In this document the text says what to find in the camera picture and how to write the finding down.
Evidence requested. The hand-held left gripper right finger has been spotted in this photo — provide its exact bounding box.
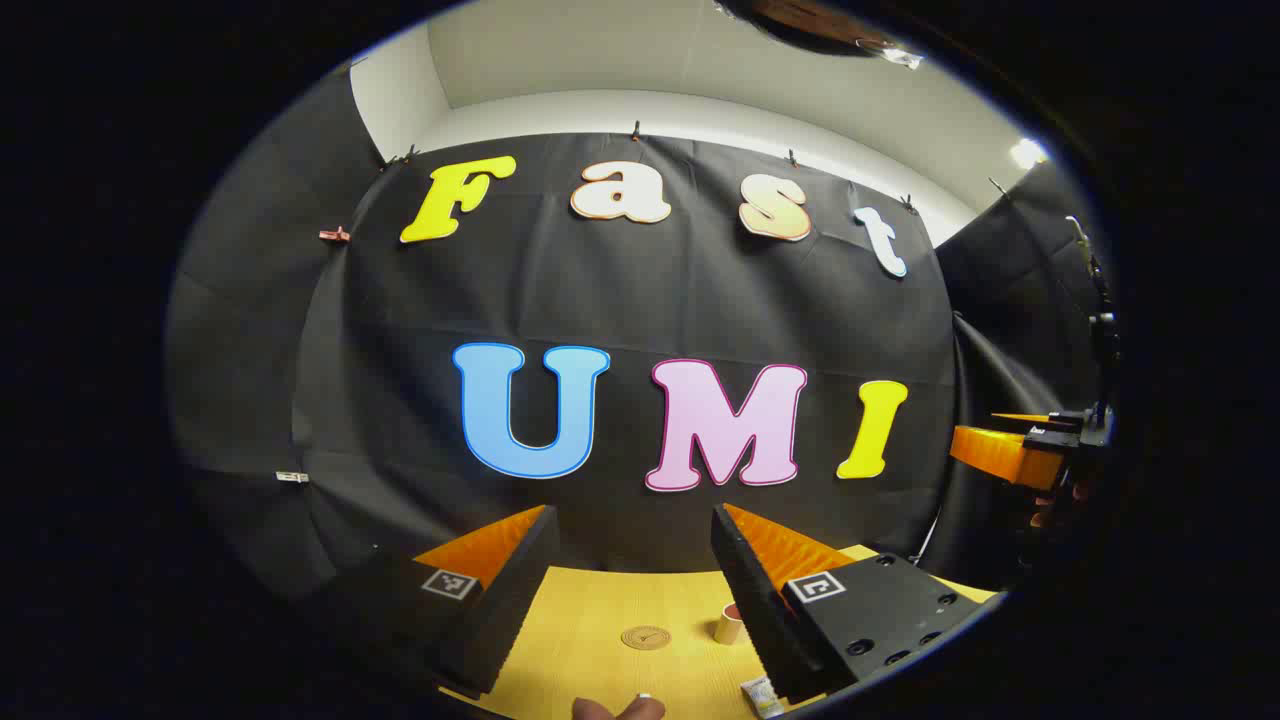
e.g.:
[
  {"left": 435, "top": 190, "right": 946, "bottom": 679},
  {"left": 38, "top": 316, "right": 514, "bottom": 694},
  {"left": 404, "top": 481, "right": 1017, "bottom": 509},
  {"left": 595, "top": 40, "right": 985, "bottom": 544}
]
[{"left": 711, "top": 502, "right": 987, "bottom": 706}]

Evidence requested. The black backdrop cloth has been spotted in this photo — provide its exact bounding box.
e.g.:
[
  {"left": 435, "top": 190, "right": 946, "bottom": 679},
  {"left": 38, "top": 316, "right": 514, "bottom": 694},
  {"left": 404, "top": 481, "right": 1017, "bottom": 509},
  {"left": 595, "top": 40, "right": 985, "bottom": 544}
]
[{"left": 165, "top": 60, "right": 1111, "bottom": 601}]

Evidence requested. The white toothpaste tube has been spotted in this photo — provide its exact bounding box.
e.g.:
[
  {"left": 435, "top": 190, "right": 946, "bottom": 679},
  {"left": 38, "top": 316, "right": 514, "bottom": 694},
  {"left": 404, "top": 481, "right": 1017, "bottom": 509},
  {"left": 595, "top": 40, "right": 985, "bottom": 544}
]
[{"left": 740, "top": 676, "right": 787, "bottom": 719}]

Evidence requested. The yellow wooden desktop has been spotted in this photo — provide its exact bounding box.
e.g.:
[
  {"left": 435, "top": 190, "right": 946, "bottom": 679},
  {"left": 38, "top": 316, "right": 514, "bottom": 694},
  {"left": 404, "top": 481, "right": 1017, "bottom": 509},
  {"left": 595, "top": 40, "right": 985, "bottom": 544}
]
[{"left": 438, "top": 545, "right": 1001, "bottom": 720}]

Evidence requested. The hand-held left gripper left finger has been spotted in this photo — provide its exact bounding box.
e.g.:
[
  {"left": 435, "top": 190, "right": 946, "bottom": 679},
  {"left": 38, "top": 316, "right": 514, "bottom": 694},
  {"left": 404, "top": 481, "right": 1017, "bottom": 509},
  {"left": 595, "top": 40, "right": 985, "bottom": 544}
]
[{"left": 335, "top": 503, "right": 562, "bottom": 701}]

